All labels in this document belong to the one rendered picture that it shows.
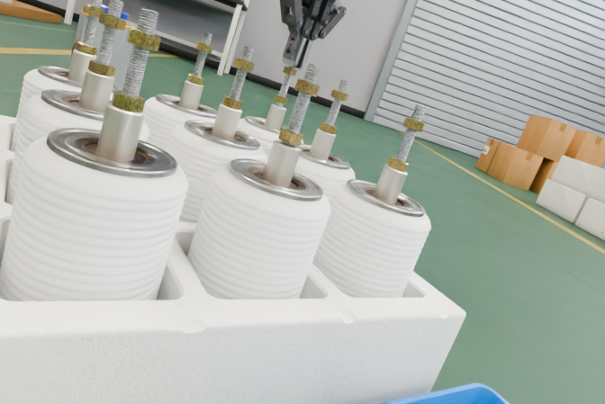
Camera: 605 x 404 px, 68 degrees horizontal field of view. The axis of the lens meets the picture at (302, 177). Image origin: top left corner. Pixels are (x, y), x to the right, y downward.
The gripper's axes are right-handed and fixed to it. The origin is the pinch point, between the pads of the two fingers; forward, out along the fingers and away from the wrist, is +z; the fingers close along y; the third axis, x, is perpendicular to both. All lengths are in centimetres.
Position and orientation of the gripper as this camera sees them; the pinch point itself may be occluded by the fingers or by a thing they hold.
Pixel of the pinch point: (296, 51)
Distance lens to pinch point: 59.9
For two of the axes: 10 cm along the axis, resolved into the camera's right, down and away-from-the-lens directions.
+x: 7.7, 3.9, -5.0
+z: -3.2, 9.2, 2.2
